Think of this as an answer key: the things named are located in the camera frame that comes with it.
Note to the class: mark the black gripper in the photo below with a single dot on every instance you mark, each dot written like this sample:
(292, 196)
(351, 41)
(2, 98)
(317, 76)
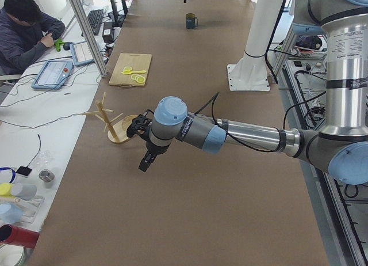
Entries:
(153, 148)

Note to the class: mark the blue mug yellow inside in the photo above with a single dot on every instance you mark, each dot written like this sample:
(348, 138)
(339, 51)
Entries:
(191, 21)

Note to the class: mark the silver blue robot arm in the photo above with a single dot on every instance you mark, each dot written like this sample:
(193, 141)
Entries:
(338, 148)

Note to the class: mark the wooden mug tree rack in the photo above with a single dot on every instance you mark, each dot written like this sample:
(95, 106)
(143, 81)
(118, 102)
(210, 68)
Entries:
(117, 127)

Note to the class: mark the small metal cup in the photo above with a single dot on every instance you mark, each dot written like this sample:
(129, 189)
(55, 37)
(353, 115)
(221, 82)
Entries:
(47, 177)

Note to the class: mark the grey plastic cup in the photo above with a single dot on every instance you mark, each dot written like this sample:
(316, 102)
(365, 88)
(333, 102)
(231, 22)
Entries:
(24, 191)

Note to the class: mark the yellow plastic cup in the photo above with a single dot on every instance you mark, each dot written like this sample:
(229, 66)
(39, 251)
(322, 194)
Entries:
(5, 189)

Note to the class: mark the light blue plastic cup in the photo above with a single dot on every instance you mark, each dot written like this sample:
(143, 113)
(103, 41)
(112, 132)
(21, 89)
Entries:
(10, 213)

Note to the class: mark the yellow plastic knife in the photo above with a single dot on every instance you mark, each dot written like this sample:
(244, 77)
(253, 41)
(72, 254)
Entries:
(138, 72)

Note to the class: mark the bamboo cutting board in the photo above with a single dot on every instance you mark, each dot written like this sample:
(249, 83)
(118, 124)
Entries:
(137, 62)

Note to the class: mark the black power adapter box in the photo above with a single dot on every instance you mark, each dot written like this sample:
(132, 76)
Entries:
(108, 32)

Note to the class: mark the black keyboard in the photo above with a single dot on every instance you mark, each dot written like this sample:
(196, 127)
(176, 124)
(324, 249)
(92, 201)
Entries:
(95, 18)

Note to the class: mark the blue teach pendant far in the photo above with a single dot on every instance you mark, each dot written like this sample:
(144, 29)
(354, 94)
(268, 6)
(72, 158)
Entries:
(81, 53)

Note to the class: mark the blue teach pendant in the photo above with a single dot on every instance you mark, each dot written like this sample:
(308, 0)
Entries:
(53, 75)
(81, 53)

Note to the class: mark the blue teach pendant near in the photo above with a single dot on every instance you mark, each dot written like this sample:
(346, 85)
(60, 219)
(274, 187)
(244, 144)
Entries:
(53, 75)

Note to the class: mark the green toy object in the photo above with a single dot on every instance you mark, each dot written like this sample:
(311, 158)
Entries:
(58, 44)

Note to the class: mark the red cylinder bottle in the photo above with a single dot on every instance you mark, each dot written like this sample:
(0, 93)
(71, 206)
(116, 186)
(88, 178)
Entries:
(18, 236)

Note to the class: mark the seated person dark jacket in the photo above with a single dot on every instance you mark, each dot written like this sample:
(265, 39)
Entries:
(26, 33)

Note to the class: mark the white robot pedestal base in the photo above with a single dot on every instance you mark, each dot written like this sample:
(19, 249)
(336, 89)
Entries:
(250, 72)

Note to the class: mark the aluminium frame post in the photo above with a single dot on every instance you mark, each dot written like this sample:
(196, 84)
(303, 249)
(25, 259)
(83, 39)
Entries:
(88, 35)

